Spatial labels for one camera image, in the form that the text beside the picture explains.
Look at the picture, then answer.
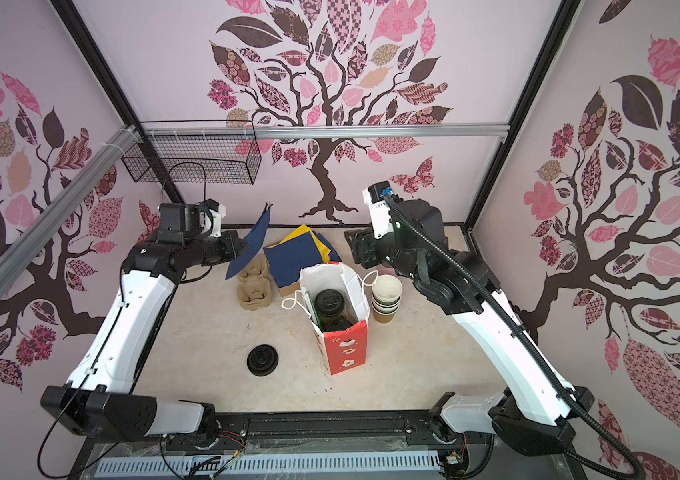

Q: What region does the green straw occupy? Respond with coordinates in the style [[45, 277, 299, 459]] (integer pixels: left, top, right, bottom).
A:
[[306, 292, 323, 332]]

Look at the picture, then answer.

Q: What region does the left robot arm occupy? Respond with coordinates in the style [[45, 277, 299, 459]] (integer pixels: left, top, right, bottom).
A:
[[40, 199, 245, 442]]

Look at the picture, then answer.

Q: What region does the black cup lid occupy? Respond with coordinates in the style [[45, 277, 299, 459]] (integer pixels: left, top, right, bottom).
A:
[[314, 289, 345, 318], [325, 316, 354, 332]]

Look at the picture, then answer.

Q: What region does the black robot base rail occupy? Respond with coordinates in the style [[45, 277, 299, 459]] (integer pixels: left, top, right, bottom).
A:
[[69, 407, 587, 480]]

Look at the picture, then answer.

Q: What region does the stack of black lids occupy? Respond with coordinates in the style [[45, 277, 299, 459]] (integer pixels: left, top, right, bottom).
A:
[[246, 344, 279, 377]]

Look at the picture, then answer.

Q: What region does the aluminium rail back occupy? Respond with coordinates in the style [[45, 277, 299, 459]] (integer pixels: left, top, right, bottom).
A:
[[144, 123, 510, 140]]

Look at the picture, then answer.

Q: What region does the white red paper bag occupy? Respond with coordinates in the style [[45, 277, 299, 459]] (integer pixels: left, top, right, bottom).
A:
[[281, 262, 378, 375]]

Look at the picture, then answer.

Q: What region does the stack of paper cups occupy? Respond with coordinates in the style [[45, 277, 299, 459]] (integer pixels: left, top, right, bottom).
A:
[[371, 275, 403, 323]]

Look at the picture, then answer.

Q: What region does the single navy napkin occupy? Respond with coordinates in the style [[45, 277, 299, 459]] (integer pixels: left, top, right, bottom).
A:
[[225, 203, 272, 280]]

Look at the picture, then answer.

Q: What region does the aluminium rail left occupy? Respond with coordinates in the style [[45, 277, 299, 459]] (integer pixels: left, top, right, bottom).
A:
[[0, 126, 139, 298]]

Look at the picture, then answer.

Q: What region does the aluminium rail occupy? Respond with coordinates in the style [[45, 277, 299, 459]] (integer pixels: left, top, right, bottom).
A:
[[144, 123, 510, 140], [0, 126, 139, 298]]

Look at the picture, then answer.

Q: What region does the white cable duct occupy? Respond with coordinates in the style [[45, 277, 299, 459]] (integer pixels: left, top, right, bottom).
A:
[[94, 451, 442, 479]]

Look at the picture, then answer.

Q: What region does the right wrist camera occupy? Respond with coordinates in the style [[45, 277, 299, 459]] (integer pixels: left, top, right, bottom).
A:
[[362, 181, 393, 239]]

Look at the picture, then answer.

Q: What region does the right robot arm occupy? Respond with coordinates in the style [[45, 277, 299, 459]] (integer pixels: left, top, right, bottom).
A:
[[345, 190, 646, 479]]

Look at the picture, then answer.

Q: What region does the navy napkin stack box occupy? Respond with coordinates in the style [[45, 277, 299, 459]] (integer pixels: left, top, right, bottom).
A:
[[263, 225, 341, 297]]

